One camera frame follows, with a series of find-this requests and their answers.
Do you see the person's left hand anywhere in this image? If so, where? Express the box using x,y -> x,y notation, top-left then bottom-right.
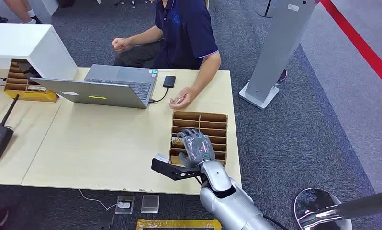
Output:
169,87 -> 197,111

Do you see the person's right hand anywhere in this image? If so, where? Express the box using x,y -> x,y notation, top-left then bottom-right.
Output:
112,37 -> 133,53

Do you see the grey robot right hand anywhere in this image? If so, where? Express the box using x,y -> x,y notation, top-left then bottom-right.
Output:
177,128 -> 216,168

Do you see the yellow printed card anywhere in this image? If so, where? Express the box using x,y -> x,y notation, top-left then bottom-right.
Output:
171,136 -> 185,149

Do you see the brown cardboard card organizer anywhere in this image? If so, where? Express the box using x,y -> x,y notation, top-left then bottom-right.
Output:
169,111 -> 228,167

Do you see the card in yellow-based organizer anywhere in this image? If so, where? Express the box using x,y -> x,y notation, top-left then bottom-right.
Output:
26,85 -> 48,93

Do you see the standing person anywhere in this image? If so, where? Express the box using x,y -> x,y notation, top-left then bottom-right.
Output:
4,0 -> 43,25

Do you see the yellow-based cardboard card organizer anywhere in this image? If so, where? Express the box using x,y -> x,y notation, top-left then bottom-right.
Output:
4,59 -> 59,103

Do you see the black external drive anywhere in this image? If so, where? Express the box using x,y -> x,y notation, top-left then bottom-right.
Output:
163,75 -> 176,89

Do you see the grey open laptop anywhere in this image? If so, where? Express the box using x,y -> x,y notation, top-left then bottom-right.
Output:
30,64 -> 158,110

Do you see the empty floor socket plate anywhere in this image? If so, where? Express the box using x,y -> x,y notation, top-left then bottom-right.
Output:
140,194 -> 160,214

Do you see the white box cabinet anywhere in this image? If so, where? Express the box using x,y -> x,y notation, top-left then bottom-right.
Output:
0,23 -> 79,81

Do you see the black flat device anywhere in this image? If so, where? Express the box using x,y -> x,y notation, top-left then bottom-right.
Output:
16,60 -> 43,86

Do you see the dark red object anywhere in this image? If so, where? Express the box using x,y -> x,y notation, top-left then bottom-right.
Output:
276,69 -> 288,84

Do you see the silver kiosk stand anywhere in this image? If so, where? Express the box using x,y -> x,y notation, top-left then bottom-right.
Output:
238,0 -> 319,111

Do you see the black floor plate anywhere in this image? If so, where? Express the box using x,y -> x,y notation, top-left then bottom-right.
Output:
94,207 -> 116,230

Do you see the black round stand base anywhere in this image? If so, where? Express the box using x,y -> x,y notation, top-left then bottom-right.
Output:
256,0 -> 274,18

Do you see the chrome round stool base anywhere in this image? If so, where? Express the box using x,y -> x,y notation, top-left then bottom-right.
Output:
293,188 -> 353,230

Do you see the grey metal pole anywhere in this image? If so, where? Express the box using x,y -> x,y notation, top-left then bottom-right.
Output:
297,189 -> 382,228

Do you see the black drive cable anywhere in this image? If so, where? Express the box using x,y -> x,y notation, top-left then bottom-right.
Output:
149,87 -> 170,104

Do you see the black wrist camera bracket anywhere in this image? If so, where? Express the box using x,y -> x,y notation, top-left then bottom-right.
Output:
151,154 -> 208,182

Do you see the white cable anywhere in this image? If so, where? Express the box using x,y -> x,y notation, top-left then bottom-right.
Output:
79,189 -> 119,211

